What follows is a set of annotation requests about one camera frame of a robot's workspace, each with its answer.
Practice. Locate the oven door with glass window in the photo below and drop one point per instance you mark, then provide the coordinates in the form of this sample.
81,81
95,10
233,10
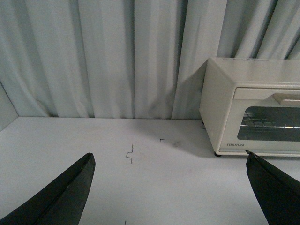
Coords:
274,102

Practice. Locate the grey curtain backdrop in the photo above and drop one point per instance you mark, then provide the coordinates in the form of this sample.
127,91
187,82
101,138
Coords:
130,58

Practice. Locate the cream Toshiba toaster oven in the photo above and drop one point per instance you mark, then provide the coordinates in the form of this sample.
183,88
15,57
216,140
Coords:
224,75

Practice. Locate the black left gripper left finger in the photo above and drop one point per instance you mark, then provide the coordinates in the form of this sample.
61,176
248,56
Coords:
61,202

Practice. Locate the metal wire oven rack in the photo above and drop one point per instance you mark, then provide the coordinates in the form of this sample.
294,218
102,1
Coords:
254,120

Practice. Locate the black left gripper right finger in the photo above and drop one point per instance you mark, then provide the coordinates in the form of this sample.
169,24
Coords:
278,194

